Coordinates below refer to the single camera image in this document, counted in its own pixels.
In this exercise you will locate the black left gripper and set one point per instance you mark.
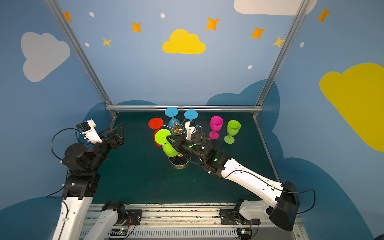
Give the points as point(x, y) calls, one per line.
point(109, 139)

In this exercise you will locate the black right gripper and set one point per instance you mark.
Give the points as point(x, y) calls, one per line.
point(179, 144)

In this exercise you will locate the green wine glass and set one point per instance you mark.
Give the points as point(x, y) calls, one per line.
point(161, 139)
point(233, 127)

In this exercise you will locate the red plastic wine glass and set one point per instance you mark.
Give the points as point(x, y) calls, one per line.
point(156, 124)

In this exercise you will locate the magenta plastic wine glass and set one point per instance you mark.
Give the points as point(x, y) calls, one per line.
point(216, 124)

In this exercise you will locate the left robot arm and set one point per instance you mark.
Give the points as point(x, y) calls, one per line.
point(83, 163)

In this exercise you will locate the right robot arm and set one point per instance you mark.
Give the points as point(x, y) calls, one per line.
point(279, 202)

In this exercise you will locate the blue wine glass left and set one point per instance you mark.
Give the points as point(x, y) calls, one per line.
point(172, 112)

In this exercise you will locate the blue wine glass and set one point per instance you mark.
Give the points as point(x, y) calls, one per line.
point(190, 116)
point(172, 112)

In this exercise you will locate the blue wine glass right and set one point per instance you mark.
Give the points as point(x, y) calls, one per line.
point(190, 116)

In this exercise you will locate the left green circuit board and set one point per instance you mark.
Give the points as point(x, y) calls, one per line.
point(122, 233)

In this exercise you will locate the green circuit board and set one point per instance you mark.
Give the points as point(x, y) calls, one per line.
point(244, 234)
point(122, 233)

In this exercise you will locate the right green circuit board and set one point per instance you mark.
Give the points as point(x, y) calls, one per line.
point(244, 234)

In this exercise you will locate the gold wire glass rack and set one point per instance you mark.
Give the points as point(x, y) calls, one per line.
point(179, 133)

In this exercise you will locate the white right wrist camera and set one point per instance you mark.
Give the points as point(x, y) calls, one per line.
point(191, 127)

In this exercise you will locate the aluminium frame back rail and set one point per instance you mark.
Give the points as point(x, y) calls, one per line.
point(137, 108)

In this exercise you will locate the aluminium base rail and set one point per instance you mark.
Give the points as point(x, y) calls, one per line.
point(184, 221)

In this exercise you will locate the aluminium frame left post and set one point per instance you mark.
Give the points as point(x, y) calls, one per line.
point(64, 24)

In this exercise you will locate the aluminium frame post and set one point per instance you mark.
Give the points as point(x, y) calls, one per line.
point(64, 24)
point(304, 8)

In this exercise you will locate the aluminium frame right post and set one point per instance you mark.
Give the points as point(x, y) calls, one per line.
point(304, 8)

